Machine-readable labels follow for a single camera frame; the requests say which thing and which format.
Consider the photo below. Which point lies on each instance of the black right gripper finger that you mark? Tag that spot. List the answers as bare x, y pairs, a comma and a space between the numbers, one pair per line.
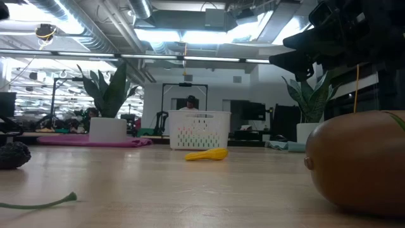
307, 39
300, 65

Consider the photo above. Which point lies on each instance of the black background robot arm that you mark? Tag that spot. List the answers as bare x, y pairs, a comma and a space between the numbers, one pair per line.
162, 118

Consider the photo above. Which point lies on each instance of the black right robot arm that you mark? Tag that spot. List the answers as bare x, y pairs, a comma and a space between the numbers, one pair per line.
392, 92

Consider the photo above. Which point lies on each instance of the snake plant in white pot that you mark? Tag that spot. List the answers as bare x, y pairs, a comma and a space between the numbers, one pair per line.
308, 104
107, 130

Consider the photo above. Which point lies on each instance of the black panel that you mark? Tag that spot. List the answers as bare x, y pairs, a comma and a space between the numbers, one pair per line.
286, 122

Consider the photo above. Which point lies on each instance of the black monitor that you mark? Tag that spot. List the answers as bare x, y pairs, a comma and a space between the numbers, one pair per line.
8, 104
253, 111

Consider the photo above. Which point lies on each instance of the teal cloth mat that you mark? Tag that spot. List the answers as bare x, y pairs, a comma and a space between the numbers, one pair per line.
284, 146

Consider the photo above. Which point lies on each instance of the white perforated plastic basket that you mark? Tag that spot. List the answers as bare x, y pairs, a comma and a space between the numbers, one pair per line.
221, 114

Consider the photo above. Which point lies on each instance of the brown toy kiwi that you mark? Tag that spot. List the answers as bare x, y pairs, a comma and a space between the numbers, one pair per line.
357, 161

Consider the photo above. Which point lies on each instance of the person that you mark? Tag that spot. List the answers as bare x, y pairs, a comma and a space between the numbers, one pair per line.
190, 101
92, 112

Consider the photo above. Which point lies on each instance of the purple cloth mat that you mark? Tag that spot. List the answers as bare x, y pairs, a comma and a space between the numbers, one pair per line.
63, 140

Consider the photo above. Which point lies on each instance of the red toy cherry with stem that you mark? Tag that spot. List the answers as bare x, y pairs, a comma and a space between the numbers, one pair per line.
71, 197

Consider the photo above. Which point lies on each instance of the grey ceiling duct box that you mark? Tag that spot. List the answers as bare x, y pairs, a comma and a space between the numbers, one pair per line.
215, 17

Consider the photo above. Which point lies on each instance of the black gantry frame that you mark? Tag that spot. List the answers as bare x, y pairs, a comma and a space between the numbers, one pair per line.
185, 84
63, 78

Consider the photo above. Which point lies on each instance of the silver ventilation duct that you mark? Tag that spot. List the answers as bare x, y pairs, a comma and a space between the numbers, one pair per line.
140, 8

